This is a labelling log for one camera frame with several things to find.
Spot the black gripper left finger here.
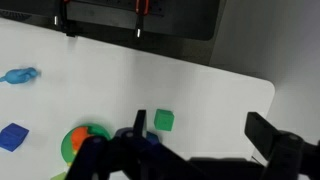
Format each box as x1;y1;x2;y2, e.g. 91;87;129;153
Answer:
64;109;188;180

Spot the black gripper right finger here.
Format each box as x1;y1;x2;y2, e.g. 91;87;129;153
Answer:
244;111;320;180

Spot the light blue plush toy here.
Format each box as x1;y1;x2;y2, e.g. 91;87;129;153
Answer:
0;66;42;85

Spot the orange plush toy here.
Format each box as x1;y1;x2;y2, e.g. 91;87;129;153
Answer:
70;125;95;153

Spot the green bowl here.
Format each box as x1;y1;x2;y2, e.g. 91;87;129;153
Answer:
60;123;112;167

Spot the lime green toy cube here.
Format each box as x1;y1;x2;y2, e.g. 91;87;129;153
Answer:
49;170;70;180

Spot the blue toy cube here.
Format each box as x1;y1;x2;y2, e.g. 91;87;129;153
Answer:
0;122;30;153

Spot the black equipment box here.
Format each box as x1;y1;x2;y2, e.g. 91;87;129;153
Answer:
0;0;228;66

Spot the orange and black cable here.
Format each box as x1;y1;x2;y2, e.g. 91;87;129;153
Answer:
134;0;150;16

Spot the black cable with silver plug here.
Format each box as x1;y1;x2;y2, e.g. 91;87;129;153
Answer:
53;0;79;38

